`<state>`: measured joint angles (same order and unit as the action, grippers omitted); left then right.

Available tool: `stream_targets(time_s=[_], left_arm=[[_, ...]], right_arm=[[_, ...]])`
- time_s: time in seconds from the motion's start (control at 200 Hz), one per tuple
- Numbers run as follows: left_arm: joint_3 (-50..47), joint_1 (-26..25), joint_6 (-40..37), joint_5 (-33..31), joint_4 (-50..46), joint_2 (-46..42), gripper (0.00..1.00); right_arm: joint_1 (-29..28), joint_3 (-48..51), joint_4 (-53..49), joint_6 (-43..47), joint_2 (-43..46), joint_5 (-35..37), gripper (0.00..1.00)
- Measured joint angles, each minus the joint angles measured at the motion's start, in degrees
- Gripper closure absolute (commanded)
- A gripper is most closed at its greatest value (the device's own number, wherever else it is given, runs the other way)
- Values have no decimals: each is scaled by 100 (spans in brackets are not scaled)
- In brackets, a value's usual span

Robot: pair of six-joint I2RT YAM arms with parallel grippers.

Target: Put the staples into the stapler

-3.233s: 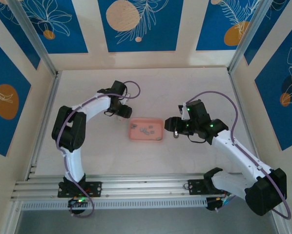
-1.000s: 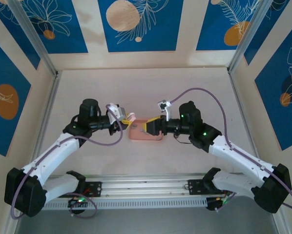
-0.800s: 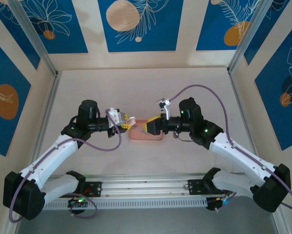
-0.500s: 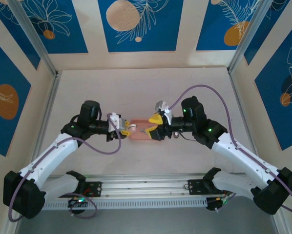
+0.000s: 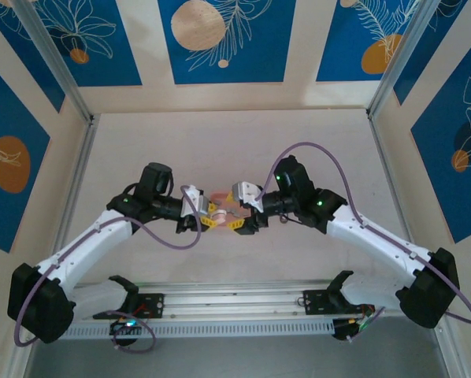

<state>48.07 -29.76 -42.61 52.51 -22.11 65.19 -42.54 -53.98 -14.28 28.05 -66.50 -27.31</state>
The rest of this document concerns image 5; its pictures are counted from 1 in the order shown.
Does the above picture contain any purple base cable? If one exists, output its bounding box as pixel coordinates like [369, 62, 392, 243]
[347, 306, 386, 344]
[95, 309, 157, 353]

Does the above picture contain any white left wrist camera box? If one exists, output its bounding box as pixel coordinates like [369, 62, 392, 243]
[180, 183, 206, 217]

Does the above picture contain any pink plastic tray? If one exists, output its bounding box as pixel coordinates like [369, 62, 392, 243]
[208, 191, 241, 234]

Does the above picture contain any aluminium frame side rail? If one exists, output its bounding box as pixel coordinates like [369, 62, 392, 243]
[5, 113, 99, 378]
[367, 112, 471, 378]

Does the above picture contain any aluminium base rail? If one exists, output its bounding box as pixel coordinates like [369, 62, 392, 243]
[68, 279, 406, 330]

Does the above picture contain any grey slotted cable duct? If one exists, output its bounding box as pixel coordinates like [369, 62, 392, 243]
[61, 317, 336, 340]

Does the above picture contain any aluminium frame post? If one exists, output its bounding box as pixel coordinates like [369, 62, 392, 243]
[365, 0, 433, 119]
[13, 0, 97, 125]

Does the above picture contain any small lit circuit board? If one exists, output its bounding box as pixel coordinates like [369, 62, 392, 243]
[109, 319, 142, 338]
[332, 313, 378, 343]

